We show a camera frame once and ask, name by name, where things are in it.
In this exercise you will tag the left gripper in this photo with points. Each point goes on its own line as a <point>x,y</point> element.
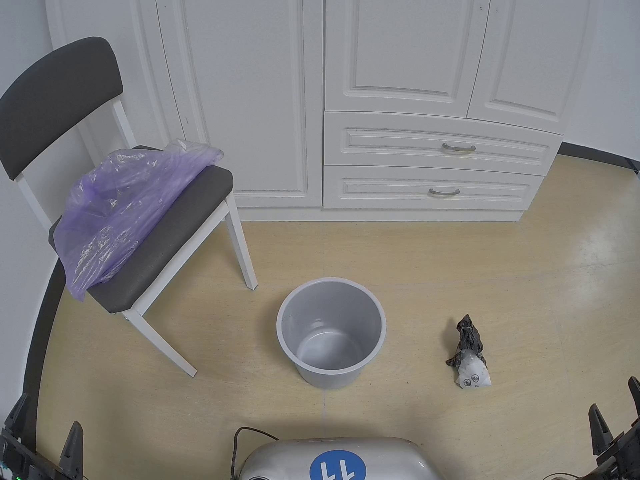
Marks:
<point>25,460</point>

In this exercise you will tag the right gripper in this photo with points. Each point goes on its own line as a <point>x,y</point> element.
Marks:
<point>625,450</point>

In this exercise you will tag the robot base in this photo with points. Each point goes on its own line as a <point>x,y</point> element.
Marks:
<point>340,460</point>

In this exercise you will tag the white chair with grey cushions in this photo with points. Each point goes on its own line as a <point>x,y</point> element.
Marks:
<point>165,218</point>

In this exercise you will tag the white wardrobe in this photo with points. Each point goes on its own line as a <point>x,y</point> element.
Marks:
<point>390,43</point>

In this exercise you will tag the purple plastic bag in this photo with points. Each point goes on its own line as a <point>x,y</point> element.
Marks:
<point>115,208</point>

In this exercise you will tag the white trash bin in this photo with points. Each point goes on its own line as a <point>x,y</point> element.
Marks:
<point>330,318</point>

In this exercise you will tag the black and white wrapper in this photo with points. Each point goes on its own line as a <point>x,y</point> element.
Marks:
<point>472,368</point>

